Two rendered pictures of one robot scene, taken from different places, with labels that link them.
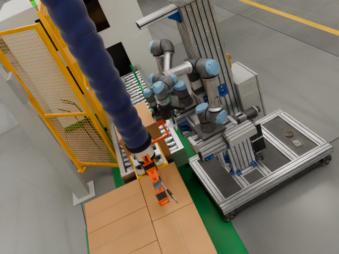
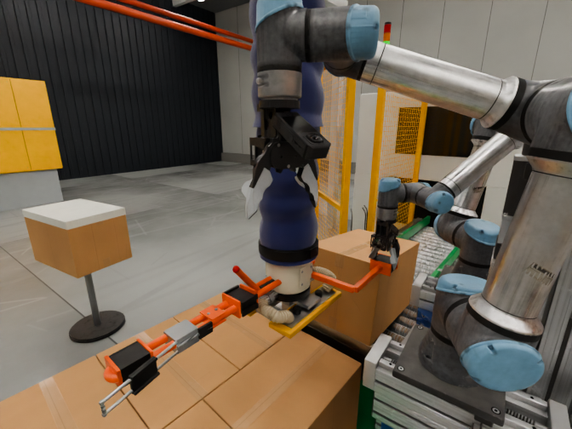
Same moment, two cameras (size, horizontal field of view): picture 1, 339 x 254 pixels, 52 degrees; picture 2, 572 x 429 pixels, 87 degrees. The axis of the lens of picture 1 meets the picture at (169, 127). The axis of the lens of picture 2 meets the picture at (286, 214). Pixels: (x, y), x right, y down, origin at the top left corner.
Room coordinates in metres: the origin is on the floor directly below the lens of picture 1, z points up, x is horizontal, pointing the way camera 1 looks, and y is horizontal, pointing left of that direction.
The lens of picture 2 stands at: (1.58, -0.43, 1.60)
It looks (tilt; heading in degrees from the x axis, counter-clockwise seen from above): 16 degrees down; 43
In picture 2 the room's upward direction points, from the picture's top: straight up
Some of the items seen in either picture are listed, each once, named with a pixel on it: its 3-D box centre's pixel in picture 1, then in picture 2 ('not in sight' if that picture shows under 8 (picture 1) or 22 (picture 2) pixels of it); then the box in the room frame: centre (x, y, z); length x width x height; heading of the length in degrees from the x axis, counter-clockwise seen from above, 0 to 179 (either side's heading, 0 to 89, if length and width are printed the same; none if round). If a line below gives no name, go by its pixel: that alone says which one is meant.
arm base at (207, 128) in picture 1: (207, 122); (454, 345); (2.31, -0.31, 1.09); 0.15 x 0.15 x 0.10
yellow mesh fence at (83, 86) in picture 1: (82, 74); (397, 184); (4.47, 0.79, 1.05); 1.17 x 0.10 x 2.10; 2
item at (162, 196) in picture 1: (162, 198); (130, 362); (1.76, 0.25, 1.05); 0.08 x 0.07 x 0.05; 4
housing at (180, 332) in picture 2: (158, 186); (181, 335); (1.89, 0.26, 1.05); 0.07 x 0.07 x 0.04; 4
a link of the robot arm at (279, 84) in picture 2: (164, 100); (277, 88); (1.98, -0.04, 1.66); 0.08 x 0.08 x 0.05
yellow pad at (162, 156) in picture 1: (157, 154); (308, 304); (2.36, 0.19, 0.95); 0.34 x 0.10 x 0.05; 4
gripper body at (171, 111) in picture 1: (167, 110); (277, 136); (1.98, -0.03, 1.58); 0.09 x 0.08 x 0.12; 76
